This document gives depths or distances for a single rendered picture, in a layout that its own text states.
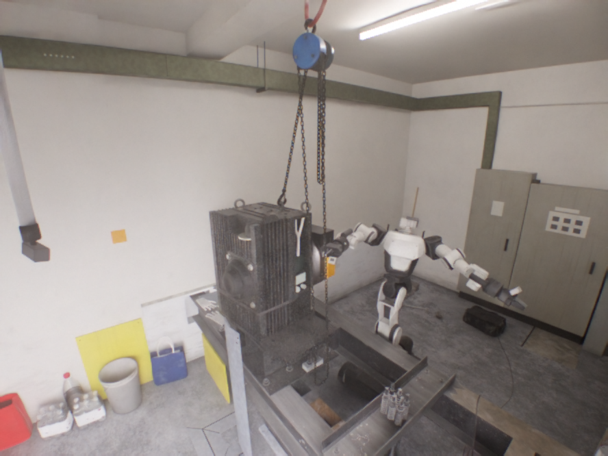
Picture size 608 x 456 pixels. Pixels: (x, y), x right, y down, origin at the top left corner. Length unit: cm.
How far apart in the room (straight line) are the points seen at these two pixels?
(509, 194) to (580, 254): 91
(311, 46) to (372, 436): 184
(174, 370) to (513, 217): 384
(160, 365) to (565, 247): 410
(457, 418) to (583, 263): 232
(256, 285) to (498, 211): 307
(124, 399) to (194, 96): 247
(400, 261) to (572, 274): 224
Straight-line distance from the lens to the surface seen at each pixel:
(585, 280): 393
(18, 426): 305
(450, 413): 215
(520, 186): 385
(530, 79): 415
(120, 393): 278
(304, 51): 145
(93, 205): 248
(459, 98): 428
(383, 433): 172
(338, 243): 158
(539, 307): 412
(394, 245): 210
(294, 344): 178
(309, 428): 170
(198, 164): 264
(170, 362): 290
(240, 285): 164
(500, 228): 396
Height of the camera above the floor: 201
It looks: 16 degrees down
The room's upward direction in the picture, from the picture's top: straight up
